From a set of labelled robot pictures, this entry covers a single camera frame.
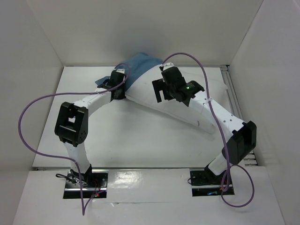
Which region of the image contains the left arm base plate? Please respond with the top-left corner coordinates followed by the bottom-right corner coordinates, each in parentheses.
top-left (63, 171), bottom-right (108, 199)

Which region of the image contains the blue pillowcase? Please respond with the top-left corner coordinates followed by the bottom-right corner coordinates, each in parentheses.
top-left (95, 52), bottom-right (163, 93)

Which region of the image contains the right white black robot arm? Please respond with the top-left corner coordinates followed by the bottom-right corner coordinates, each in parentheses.
top-left (152, 63), bottom-right (257, 184)

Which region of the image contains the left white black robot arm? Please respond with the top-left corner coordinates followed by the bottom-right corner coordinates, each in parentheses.
top-left (54, 69), bottom-right (126, 187)

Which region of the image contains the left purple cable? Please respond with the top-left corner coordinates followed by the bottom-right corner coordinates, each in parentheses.
top-left (18, 67), bottom-right (131, 216)

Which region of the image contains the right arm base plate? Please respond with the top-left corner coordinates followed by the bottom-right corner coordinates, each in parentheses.
top-left (187, 169), bottom-right (225, 197)

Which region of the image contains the white pillow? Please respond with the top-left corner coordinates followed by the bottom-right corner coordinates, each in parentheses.
top-left (125, 64), bottom-right (229, 135)

